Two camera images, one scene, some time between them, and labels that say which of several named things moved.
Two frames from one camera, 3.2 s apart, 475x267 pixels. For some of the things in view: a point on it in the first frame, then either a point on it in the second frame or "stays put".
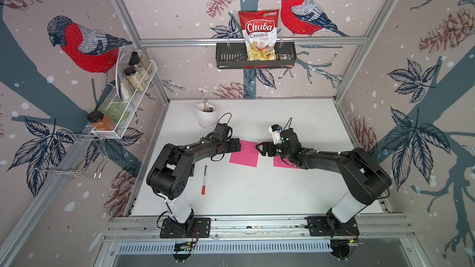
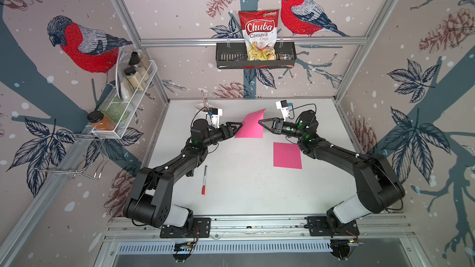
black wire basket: (234, 55) stays put
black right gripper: (269, 144) to (277, 125)
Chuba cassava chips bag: (259, 29) stays put
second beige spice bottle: (135, 60) stays put
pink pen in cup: (204, 102) stays put
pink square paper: (248, 156) to (250, 127)
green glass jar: (113, 108) stays put
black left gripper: (233, 148) to (229, 132)
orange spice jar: (99, 121) stays put
